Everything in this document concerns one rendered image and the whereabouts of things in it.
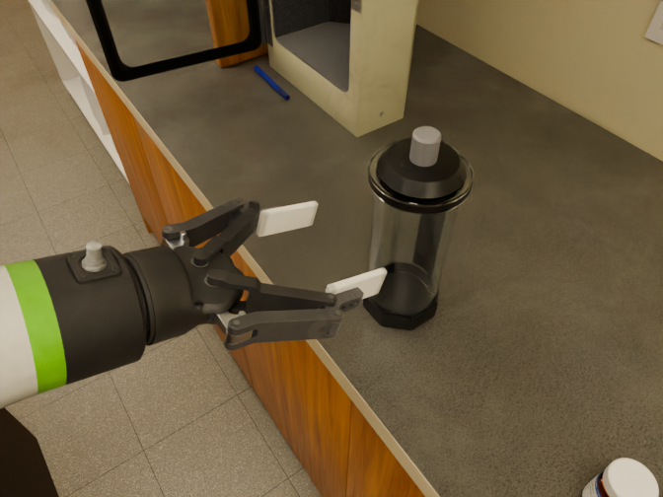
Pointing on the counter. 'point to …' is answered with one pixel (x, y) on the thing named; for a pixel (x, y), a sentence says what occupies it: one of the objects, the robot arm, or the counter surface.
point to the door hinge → (265, 22)
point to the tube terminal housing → (362, 67)
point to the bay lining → (307, 14)
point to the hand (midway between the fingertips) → (331, 248)
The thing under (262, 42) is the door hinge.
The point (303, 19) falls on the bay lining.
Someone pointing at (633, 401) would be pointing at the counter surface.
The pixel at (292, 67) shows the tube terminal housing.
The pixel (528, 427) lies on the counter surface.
